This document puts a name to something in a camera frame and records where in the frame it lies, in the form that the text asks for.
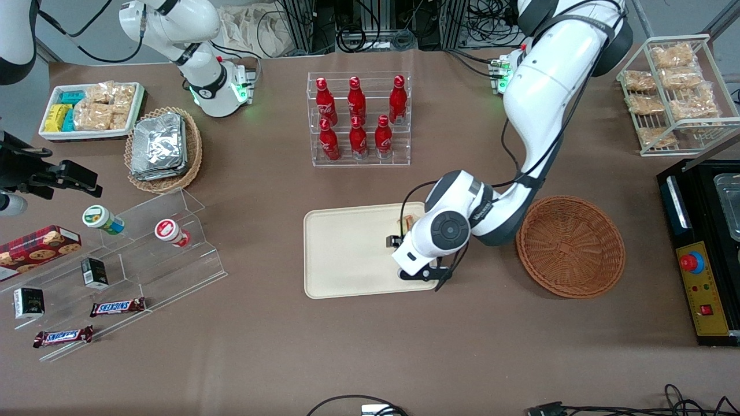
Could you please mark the small black carton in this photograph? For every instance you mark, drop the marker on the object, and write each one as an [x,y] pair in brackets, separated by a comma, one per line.
[94,272]
[29,303]

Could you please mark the triangle sandwich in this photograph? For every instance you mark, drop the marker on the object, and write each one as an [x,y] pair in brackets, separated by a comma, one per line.
[410,221]

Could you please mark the white plug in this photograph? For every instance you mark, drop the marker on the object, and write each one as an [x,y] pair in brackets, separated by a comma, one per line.
[376,410]

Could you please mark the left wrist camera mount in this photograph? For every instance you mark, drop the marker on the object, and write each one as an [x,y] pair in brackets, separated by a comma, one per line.
[416,274]

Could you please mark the white rectangular snack tray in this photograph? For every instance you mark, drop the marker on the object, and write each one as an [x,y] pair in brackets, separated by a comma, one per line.
[87,135]

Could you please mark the brown round wicker basket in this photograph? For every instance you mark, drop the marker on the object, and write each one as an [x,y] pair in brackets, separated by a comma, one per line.
[572,248]

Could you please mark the light oval wicker basket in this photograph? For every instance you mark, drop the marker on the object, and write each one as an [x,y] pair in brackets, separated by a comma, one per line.
[193,156]

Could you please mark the yellow snack pack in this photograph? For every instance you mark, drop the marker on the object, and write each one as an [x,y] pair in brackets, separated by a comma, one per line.
[58,110]
[53,123]

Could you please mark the green lid yogurt cup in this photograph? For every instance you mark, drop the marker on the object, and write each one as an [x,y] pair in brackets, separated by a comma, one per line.
[101,218]

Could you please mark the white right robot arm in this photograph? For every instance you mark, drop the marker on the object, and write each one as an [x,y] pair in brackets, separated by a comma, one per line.
[173,23]

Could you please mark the red cola bottle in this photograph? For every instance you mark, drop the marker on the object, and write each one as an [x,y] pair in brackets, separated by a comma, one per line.
[358,140]
[383,138]
[398,101]
[325,104]
[329,143]
[356,101]

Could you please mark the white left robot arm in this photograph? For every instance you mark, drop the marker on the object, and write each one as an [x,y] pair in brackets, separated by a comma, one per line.
[549,86]

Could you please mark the teal snack pack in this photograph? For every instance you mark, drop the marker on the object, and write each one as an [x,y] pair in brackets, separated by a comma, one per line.
[72,97]
[68,120]

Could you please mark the red lid yogurt cup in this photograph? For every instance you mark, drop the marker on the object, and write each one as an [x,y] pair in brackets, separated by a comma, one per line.
[169,231]

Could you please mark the red plaid cookie box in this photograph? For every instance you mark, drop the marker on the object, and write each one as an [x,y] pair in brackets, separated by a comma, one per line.
[34,251]

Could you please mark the aluminium frame post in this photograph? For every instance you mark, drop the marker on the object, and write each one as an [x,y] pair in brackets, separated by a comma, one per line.
[457,23]
[300,23]

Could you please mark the red emergency stop button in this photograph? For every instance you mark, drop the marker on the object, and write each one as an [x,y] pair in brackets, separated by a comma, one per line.
[692,262]

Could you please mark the black machine with yellow panel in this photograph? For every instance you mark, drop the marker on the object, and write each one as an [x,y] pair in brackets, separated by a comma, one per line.
[702,300]

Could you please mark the steel pan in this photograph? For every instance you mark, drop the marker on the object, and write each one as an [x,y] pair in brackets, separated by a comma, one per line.
[728,208]

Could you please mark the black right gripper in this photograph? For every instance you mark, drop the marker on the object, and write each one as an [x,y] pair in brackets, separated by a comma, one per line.
[23,169]

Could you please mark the clear acrylic stepped shelf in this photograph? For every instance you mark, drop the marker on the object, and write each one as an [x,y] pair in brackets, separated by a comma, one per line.
[162,271]

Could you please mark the cream plastic tray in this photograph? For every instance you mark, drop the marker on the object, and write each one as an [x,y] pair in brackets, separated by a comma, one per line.
[347,254]

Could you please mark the silver foil pouch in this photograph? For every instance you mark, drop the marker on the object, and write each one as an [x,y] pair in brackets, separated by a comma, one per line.
[157,141]
[159,177]

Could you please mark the clear bag of crackers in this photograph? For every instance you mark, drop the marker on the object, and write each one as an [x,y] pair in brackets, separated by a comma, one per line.
[124,97]
[92,116]
[119,121]
[99,92]

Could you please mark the beige cloth bag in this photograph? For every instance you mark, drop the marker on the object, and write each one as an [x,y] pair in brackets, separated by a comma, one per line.
[254,32]

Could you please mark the snickers bar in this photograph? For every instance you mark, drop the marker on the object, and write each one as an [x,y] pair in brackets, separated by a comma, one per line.
[117,307]
[62,336]

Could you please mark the clear acrylic bottle rack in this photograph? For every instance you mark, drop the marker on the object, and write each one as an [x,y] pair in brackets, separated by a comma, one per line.
[370,162]

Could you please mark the clear bag of puffed snacks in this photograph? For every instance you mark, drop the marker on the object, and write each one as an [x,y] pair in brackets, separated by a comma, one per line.
[672,56]
[639,81]
[656,137]
[694,107]
[644,104]
[682,78]

